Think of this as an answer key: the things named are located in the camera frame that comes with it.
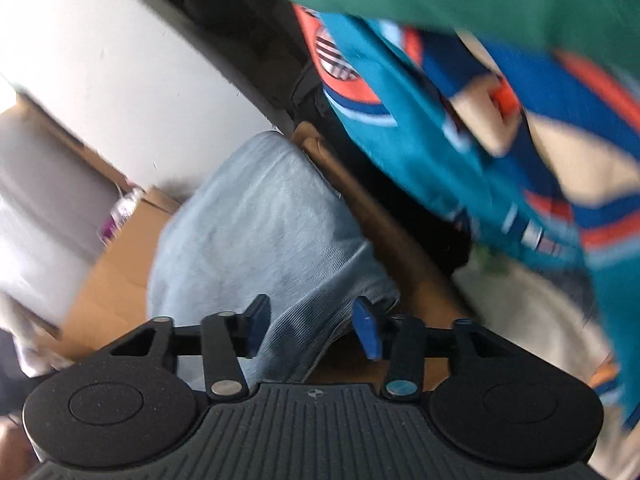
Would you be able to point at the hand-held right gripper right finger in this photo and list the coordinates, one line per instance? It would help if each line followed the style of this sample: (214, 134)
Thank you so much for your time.
(367, 327)

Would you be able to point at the grey appliance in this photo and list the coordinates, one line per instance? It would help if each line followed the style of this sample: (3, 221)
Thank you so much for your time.
(45, 220)

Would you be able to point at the purple packet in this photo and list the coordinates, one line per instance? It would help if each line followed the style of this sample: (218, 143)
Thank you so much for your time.
(107, 230)

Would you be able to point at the light blue jeans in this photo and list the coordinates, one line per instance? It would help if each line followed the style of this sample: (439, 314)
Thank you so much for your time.
(260, 240)

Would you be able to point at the white printed packet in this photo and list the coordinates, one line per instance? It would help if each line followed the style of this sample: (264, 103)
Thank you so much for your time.
(126, 205)

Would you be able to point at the dark clothes pile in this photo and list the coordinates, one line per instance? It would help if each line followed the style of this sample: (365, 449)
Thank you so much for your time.
(260, 35)

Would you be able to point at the teal garment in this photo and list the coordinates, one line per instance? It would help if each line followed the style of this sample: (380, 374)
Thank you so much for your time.
(475, 135)

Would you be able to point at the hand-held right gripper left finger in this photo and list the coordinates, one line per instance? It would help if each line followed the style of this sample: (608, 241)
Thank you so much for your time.
(257, 327)

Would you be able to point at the cream bear print bedsheet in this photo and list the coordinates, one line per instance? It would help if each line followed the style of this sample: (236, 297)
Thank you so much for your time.
(545, 340)

